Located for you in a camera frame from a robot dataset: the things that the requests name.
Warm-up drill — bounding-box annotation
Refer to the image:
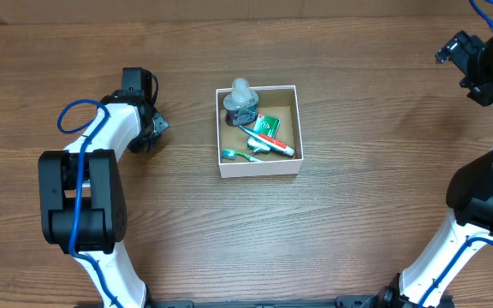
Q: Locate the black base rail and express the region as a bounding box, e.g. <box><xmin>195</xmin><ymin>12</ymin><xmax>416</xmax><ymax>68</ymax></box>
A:
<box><xmin>143</xmin><ymin>294</ymin><xmax>455</xmax><ymax>308</ymax></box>

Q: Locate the green red toothpaste tube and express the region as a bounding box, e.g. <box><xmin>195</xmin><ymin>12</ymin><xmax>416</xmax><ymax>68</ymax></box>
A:
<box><xmin>239</xmin><ymin>126</ymin><xmax>295</xmax><ymax>157</ymax></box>

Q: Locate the dark blue pump bottle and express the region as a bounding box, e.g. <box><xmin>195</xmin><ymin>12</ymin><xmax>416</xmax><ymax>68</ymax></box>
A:
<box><xmin>223</xmin><ymin>78</ymin><xmax>259</xmax><ymax>127</ymax></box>

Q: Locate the white cardboard box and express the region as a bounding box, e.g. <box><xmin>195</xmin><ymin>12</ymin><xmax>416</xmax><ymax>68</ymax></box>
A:
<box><xmin>216</xmin><ymin>86</ymin><xmax>304</xmax><ymax>178</ymax></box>

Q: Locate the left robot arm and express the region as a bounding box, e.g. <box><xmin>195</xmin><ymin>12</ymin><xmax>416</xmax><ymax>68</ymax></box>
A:
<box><xmin>38</xmin><ymin>68</ymin><xmax>169</xmax><ymax>308</ymax></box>

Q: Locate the green white soap bar package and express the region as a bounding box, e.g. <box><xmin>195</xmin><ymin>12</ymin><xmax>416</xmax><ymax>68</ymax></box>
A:
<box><xmin>253</xmin><ymin>113</ymin><xmax>281</xmax><ymax>138</ymax></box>

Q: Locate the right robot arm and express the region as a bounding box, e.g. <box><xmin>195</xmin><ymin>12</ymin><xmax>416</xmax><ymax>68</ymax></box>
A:
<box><xmin>361</xmin><ymin>5</ymin><xmax>493</xmax><ymax>307</ymax></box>

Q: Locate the right blue cable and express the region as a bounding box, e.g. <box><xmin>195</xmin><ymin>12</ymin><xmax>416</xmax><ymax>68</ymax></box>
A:
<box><xmin>417</xmin><ymin>0</ymin><xmax>493</xmax><ymax>308</ymax></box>

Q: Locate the green white toothbrush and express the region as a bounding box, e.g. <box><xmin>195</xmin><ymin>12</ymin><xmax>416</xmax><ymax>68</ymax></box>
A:
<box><xmin>221</xmin><ymin>148</ymin><xmax>262</xmax><ymax>163</ymax></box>

